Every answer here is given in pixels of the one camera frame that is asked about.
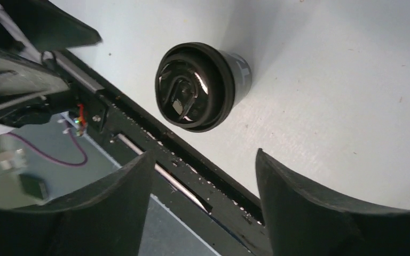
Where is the black plastic cup lid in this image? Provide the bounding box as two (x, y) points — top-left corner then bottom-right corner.
(155, 42), (236, 133)

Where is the black paper coffee cup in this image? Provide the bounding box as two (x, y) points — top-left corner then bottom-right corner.
(220, 50), (253, 106)

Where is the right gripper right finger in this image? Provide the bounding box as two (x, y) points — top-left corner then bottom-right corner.
(255, 149), (410, 255)

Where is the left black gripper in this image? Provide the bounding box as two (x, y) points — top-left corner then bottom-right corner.
(0, 1), (102, 127)

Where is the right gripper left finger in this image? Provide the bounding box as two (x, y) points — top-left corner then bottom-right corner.
(0, 152), (155, 255)

